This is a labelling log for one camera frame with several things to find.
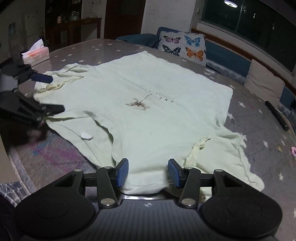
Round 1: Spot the pale green t-shirt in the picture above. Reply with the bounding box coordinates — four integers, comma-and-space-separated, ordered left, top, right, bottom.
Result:
34, 51, 264, 195

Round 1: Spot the tissue box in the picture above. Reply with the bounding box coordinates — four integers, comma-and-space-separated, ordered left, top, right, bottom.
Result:
22, 39, 50, 66

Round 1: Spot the dark wooden cabinet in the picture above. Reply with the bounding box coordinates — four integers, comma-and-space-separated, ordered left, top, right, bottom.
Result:
45, 1, 102, 52

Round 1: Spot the grey star tablecloth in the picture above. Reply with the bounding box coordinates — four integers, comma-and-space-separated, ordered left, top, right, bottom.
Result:
4, 39, 295, 240

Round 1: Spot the dark wooden door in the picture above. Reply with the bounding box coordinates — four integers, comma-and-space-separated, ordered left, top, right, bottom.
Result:
104, 0, 145, 39

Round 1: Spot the black stick on table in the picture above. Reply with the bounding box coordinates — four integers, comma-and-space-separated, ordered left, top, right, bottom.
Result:
264, 101, 289, 131

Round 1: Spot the beige cushion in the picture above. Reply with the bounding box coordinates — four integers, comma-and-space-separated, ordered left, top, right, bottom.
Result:
244, 59, 285, 108

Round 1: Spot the blue sofa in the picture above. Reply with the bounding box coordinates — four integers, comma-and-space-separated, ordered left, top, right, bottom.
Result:
116, 27, 295, 116

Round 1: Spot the butterfly print pillow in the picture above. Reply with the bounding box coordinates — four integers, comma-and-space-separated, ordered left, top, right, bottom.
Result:
158, 31, 207, 66

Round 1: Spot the dark window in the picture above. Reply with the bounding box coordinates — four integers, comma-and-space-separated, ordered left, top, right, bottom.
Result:
201, 1, 295, 72

